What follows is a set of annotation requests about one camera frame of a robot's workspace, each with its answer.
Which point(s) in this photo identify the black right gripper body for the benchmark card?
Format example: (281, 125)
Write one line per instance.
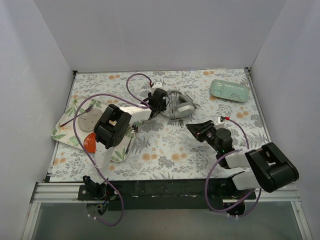
(203, 130)

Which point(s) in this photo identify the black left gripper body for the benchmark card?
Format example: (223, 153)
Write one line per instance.
(160, 99)

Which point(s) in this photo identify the white grey headphones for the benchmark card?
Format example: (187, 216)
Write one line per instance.
(179, 105)

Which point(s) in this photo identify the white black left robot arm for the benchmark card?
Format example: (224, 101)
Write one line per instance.
(110, 131)

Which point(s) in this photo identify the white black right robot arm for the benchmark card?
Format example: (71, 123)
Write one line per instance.
(269, 168)

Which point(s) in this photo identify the floral tablecloth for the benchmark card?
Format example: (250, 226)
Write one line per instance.
(164, 148)

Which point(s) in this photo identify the metal spoon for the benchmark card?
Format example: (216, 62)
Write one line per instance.
(134, 131)

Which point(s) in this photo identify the mint green divided tray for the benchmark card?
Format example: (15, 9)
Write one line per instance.
(229, 91)

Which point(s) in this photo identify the grey speckled plate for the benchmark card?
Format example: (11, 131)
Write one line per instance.
(87, 121)

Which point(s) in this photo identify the red small saucer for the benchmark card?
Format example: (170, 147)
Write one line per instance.
(89, 143)

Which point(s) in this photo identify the floral serving tray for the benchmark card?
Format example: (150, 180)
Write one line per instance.
(64, 132)

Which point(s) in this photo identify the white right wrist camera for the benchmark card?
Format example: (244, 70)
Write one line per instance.
(221, 122)

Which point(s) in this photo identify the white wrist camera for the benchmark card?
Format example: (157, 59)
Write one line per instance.
(221, 122)
(156, 85)

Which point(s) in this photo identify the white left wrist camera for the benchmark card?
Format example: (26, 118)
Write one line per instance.
(156, 85)

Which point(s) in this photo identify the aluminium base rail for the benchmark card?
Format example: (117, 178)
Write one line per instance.
(162, 210)

